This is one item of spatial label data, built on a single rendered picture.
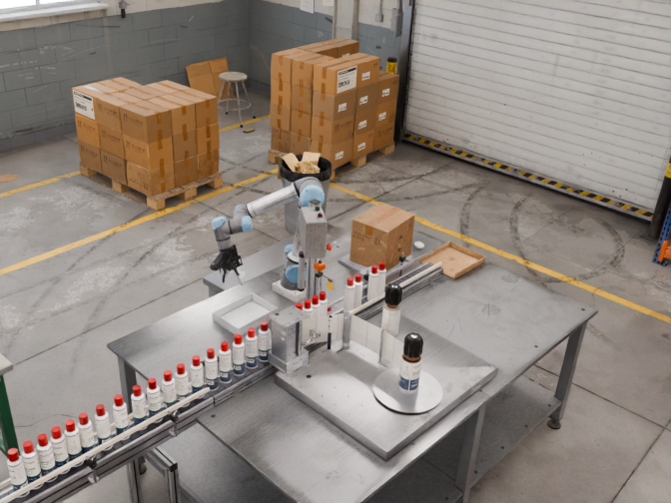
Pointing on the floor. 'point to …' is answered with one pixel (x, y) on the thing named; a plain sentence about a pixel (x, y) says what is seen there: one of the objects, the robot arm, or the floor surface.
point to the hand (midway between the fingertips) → (232, 284)
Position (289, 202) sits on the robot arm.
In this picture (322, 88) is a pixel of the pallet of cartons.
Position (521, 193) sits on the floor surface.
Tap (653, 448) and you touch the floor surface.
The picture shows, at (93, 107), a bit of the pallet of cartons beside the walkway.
